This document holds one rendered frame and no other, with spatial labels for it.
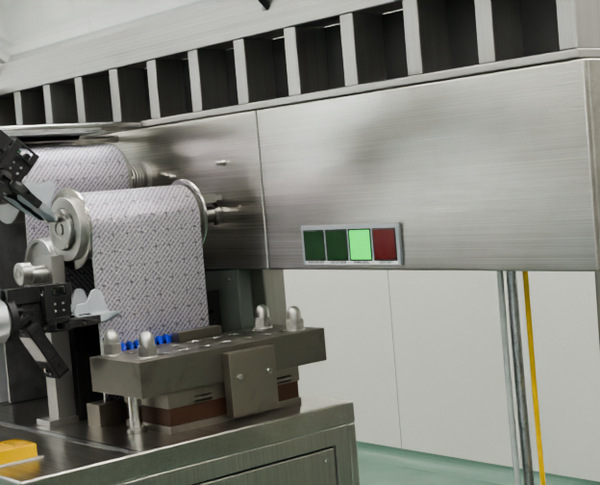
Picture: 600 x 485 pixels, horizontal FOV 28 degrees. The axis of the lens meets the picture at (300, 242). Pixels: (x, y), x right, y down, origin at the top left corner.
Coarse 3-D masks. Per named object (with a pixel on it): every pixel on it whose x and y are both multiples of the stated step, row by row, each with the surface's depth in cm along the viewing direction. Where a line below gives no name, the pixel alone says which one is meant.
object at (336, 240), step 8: (328, 232) 211; (336, 232) 210; (344, 232) 208; (328, 240) 211; (336, 240) 210; (344, 240) 208; (328, 248) 212; (336, 248) 210; (344, 248) 208; (328, 256) 212; (336, 256) 210; (344, 256) 208
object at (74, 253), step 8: (56, 200) 217; (64, 200) 215; (72, 200) 214; (56, 208) 218; (72, 208) 213; (72, 216) 213; (80, 216) 212; (80, 224) 212; (80, 232) 212; (80, 240) 212; (56, 248) 219; (72, 248) 215; (80, 248) 213; (64, 256) 217; (72, 256) 215; (88, 256) 217
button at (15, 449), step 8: (8, 440) 195; (16, 440) 194; (0, 448) 188; (8, 448) 188; (16, 448) 189; (24, 448) 189; (32, 448) 190; (0, 456) 187; (8, 456) 188; (16, 456) 189; (24, 456) 189; (32, 456) 190; (0, 464) 187
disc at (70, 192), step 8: (64, 192) 217; (72, 192) 215; (80, 200) 213; (80, 208) 213; (88, 216) 211; (88, 224) 211; (88, 232) 212; (88, 240) 212; (88, 248) 212; (80, 256) 215; (64, 264) 219; (72, 264) 217; (80, 264) 215
